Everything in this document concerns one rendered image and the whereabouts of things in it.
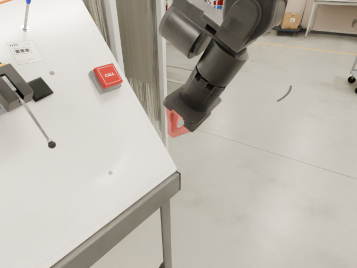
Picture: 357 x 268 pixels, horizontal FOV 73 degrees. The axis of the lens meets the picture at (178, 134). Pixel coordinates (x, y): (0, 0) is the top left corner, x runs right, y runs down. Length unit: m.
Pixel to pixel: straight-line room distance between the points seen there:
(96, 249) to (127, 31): 1.15
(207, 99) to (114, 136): 0.27
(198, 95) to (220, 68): 0.05
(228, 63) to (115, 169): 0.34
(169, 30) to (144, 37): 1.01
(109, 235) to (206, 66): 0.39
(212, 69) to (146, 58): 1.07
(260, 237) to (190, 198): 0.50
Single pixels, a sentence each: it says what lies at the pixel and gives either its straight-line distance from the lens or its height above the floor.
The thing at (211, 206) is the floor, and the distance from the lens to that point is 1.70.
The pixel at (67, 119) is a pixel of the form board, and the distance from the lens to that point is 0.55.
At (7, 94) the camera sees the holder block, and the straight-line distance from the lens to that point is 0.46.
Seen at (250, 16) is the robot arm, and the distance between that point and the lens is 0.29.
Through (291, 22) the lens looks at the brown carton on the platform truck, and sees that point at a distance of 7.42.
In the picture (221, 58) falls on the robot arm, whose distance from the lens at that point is 0.33.
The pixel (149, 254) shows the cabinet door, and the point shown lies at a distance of 0.83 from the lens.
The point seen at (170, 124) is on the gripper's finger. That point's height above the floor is 1.06.
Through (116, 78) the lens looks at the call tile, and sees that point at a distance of 0.59.
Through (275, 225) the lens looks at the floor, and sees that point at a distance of 1.70.
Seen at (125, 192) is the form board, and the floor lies 0.89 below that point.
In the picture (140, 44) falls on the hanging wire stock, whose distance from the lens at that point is 1.40.
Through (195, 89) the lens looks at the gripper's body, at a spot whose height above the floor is 1.15.
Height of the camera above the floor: 1.29
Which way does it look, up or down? 33 degrees down
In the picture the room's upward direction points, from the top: straight up
